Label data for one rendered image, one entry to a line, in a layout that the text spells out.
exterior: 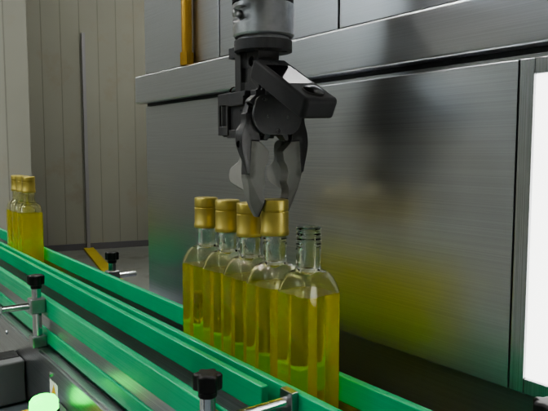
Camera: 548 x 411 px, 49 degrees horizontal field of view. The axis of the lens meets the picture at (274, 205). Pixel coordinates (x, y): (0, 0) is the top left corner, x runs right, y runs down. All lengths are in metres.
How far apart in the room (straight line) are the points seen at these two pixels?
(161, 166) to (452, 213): 0.79
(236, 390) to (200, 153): 0.57
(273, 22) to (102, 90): 7.32
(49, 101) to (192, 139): 6.76
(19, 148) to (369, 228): 5.09
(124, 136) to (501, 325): 7.50
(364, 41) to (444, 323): 0.37
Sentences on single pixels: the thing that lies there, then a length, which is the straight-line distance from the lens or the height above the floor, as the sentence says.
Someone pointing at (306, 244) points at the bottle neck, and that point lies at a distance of 0.69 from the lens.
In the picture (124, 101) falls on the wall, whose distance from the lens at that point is 8.06.
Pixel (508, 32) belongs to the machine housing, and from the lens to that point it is 0.69.
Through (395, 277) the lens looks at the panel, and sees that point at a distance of 0.78.
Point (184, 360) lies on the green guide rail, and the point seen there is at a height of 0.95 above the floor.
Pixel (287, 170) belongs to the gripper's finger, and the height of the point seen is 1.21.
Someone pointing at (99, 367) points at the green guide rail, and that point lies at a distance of 0.96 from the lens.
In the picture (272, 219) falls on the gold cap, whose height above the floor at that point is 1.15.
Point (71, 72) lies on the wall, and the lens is 8.01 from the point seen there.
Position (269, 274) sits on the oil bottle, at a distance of 0.73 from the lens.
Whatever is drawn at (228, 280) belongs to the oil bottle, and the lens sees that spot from 0.80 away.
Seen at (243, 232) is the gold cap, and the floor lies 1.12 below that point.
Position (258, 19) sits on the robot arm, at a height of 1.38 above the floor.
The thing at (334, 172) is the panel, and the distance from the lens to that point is 0.84.
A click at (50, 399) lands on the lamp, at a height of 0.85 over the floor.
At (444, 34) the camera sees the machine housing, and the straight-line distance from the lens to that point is 0.74.
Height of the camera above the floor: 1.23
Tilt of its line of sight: 5 degrees down
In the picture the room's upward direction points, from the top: straight up
